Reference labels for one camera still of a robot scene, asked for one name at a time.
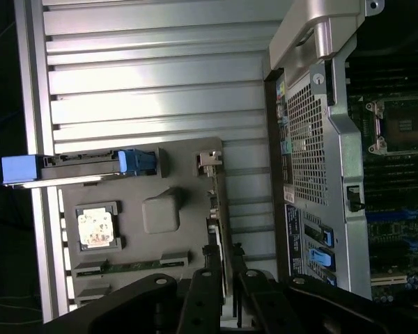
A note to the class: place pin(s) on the blue expansion slot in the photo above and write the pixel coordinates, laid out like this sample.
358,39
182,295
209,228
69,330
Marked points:
379,217

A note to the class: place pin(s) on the grey plastic parts rack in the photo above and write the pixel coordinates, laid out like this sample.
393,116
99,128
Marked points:
132,195

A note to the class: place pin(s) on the hard disk with blue carrier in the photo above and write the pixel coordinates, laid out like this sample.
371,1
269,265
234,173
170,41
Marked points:
73,174

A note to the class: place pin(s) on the green loose RAM stick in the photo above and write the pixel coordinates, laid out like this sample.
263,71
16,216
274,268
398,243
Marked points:
132,266

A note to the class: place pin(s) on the open black PC case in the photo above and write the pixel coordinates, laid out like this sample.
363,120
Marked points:
348,167

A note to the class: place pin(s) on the black intrusion switch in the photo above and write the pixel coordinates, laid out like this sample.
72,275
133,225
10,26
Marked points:
354,198

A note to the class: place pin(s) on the green motherboard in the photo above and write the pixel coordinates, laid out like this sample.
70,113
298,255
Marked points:
397,243

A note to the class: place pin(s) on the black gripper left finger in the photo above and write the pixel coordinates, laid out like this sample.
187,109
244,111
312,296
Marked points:
202,299

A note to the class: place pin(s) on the CPU socket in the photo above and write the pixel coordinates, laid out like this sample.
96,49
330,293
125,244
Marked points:
404,121

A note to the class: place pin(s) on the silver CPU chip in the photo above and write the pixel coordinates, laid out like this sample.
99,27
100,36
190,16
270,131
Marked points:
94,228

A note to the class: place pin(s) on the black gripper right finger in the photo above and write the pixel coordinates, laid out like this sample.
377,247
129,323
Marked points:
264,306

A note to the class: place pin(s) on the blue slot retainer clip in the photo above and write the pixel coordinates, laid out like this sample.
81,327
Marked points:
320,261
328,236

